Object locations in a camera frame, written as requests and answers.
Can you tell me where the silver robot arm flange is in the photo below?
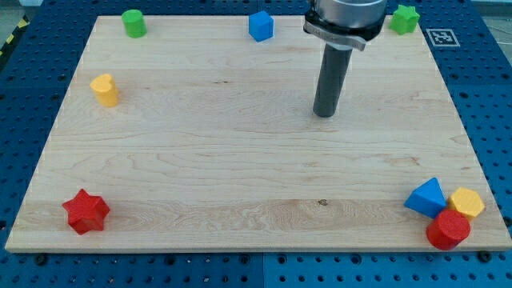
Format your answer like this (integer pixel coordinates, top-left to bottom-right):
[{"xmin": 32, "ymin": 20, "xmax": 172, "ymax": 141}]
[{"xmin": 303, "ymin": 0, "xmax": 387, "ymax": 51}]

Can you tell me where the light wooden board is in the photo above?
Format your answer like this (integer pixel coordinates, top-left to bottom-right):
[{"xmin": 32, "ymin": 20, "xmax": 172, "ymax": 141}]
[{"xmin": 6, "ymin": 16, "xmax": 511, "ymax": 253}]

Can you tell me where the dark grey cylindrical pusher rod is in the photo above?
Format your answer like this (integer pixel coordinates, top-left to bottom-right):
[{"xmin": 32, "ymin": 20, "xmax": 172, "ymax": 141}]
[{"xmin": 313, "ymin": 44, "xmax": 352, "ymax": 118}]

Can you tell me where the blue cube block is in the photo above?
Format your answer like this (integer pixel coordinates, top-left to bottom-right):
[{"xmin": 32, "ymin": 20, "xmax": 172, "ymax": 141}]
[{"xmin": 249, "ymin": 10, "xmax": 274, "ymax": 42}]

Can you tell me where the yellow heart block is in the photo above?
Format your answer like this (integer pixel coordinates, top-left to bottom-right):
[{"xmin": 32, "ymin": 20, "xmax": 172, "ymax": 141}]
[{"xmin": 90, "ymin": 74, "xmax": 118, "ymax": 107}]

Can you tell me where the green cylinder block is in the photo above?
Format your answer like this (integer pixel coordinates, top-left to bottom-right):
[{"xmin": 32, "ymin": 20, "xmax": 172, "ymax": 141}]
[{"xmin": 121, "ymin": 10, "xmax": 147, "ymax": 38}]

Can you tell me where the blue triangle block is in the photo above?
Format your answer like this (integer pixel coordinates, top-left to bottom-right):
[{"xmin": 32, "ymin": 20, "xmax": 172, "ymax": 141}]
[{"xmin": 404, "ymin": 178, "xmax": 446, "ymax": 218}]

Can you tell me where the red star block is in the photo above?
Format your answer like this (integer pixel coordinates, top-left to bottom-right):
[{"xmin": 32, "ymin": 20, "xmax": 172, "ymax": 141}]
[{"xmin": 62, "ymin": 189, "xmax": 110, "ymax": 235}]

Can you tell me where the green star block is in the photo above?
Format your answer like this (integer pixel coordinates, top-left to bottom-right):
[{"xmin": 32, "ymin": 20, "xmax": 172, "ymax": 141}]
[{"xmin": 390, "ymin": 5, "xmax": 420, "ymax": 35}]

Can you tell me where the red cylinder block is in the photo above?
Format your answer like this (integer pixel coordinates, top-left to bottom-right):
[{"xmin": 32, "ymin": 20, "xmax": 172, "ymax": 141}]
[{"xmin": 426, "ymin": 210, "xmax": 471, "ymax": 250}]

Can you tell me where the white fiducial marker tag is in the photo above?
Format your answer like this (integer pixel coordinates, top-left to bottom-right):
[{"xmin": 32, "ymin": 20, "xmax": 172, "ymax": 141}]
[{"xmin": 426, "ymin": 28, "xmax": 460, "ymax": 47}]

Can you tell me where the yellow hexagon block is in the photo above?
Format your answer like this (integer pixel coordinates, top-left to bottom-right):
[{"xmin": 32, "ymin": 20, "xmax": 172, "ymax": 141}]
[{"xmin": 446, "ymin": 187, "xmax": 485, "ymax": 222}]

